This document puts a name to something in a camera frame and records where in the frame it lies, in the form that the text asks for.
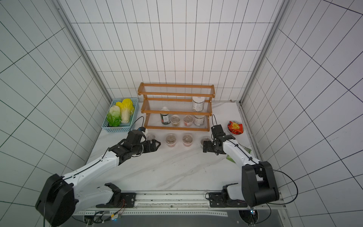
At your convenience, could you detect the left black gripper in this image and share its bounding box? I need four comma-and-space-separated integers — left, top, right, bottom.
132, 139, 160, 155

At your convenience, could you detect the seed jar dark label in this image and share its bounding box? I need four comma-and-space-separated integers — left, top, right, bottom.
147, 133, 156, 141

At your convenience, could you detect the seed jar red label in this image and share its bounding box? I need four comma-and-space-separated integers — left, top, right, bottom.
182, 134, 193, 147
165, 134, 177, 147

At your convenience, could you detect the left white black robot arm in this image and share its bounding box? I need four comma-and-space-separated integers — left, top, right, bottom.
35, 127, 161, 227

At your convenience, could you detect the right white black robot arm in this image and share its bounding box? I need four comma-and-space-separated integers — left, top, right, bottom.
203, 125, 280, 208

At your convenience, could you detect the white can bottom shelf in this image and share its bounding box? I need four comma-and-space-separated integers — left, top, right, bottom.
193, 115, 206, 126

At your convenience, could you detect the small jar pink label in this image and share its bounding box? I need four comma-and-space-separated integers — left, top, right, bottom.
183, 115, 194, 127

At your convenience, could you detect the small jar yellow label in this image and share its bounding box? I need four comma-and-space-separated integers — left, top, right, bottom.
170, 115, 180, 127

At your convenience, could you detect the large white-lid can middle shelf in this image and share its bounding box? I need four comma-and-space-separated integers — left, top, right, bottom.
192, 96, 205, 112

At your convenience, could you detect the wooden three-tier shelf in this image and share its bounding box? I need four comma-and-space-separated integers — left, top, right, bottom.
138, 82, 216, 131

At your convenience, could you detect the red snack bowl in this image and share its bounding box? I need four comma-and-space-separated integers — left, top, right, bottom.
227, 121, 244, 135

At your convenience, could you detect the dark green bottle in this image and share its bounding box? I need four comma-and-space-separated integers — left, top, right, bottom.
160, 107, 170, 125

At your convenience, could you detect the green snack packet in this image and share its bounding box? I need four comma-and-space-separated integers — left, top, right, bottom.
224, 144, 252, 167

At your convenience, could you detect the blue plastic basket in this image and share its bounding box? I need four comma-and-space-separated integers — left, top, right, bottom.
102, 98, 139, 132

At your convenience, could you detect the green napa cabbage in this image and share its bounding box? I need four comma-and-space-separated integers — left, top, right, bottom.
106, 105, 122, 127

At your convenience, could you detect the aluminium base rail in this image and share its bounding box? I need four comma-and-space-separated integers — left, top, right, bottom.
72, 191, 284, 223

